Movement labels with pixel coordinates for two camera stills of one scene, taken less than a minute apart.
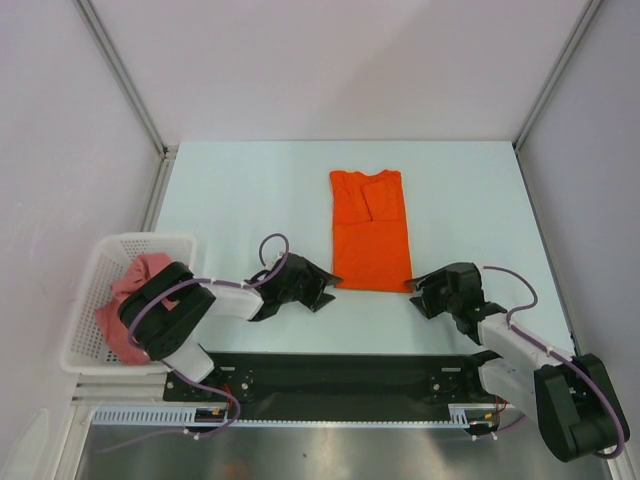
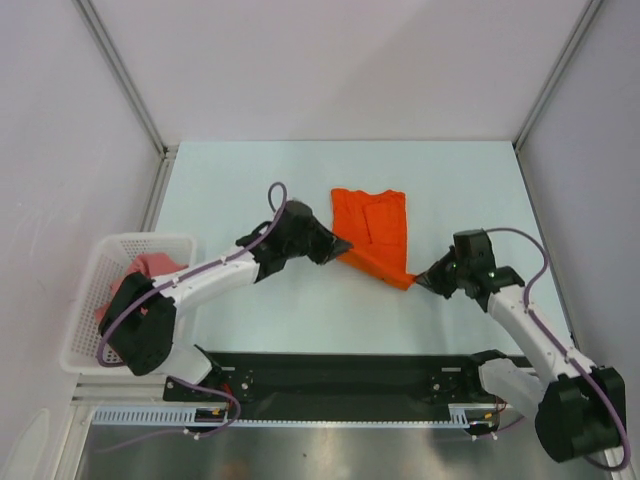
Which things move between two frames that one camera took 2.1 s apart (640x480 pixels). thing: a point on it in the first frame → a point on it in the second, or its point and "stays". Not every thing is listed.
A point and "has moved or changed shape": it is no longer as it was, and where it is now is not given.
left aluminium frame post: [168, 152] stays
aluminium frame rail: [119, 389] stays
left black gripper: [317, 280] → [329, 246]
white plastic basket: [88, 349] stays
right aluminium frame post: [570, 46] stays
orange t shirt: [370, 232] has moved or changed shape
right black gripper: [428, 279] → [431, 278]
